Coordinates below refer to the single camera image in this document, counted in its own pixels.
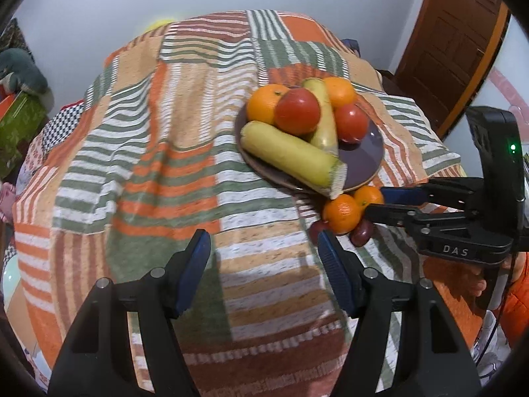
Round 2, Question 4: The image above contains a black white checkered cloth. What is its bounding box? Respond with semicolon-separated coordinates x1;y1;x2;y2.
40;101;87;154

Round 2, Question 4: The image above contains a purple plate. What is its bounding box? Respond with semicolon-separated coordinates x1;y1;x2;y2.
235;103;385;193

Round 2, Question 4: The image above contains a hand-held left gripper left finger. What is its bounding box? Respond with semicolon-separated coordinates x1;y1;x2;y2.
47;229;212;397

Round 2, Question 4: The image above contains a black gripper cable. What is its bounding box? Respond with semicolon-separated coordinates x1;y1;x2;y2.
475;256;517;369

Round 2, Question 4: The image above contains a striped patchwork blanket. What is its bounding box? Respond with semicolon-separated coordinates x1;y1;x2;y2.
12;8;484;397

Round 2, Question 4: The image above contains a large red tomato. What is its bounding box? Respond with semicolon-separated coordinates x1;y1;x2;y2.
273;88;322;135

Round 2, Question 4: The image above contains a grey plush toy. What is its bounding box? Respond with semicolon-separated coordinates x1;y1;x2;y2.
0;47;49;94

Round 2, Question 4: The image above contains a person's right hand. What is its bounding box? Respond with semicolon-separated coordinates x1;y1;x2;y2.
465;268;488;297

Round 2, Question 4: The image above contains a yellow corn cob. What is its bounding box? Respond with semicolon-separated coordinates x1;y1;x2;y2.
301;78;340;158
240;121;348;199

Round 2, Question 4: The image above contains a small mandarin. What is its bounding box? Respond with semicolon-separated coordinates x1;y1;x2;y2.
322;194;362;236
353;185;385;209

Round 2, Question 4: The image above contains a small red tomato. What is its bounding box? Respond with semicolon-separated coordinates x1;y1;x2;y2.
334;103;370;143

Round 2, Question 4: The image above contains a dark patterned cloth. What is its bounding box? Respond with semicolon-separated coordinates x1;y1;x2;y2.
0;19;27;56

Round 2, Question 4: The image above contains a yellow curved object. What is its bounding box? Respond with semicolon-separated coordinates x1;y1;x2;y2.
142;17;176;33

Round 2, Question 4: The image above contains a green patterned box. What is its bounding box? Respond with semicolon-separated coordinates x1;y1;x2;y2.
0;91;48;178

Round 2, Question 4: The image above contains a brown wooden door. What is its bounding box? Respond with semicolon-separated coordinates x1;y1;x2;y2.
394;0;503;131

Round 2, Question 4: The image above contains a small dark red fruit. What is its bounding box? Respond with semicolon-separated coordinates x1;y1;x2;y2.
350;219;375;247
309;220;331;241

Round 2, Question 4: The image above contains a floral cloth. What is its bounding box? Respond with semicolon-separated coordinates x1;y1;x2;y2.
17;132;47;187

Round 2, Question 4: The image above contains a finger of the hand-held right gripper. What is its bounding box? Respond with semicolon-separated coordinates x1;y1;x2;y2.
380;177;488;212
364;203;480;229

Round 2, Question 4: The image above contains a large orange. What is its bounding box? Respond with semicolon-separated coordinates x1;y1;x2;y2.
322;76;358;110
247;84;290;125

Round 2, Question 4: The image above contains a person's right forearm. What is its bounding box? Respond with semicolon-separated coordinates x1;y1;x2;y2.
498;252;529;348

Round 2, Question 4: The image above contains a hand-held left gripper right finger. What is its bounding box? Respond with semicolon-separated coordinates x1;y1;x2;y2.
317;229;482;397

